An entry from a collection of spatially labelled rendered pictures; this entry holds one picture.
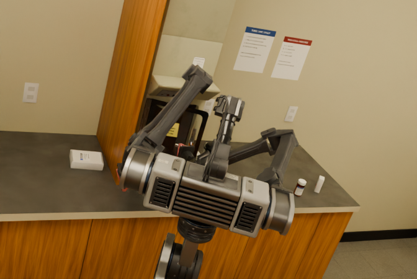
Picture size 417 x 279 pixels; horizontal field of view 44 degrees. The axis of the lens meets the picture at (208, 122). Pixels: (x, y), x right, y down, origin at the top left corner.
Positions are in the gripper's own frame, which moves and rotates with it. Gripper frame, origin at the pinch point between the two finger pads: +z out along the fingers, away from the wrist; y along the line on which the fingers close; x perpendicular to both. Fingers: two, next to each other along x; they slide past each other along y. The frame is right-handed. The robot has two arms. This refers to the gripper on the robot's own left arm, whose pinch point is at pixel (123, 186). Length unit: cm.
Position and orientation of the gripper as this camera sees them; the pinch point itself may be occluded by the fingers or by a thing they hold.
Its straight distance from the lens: 231.9
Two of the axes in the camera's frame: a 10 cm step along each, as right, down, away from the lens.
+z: -2.6, 8.7, 4.2
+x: -8.9, -0.5, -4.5
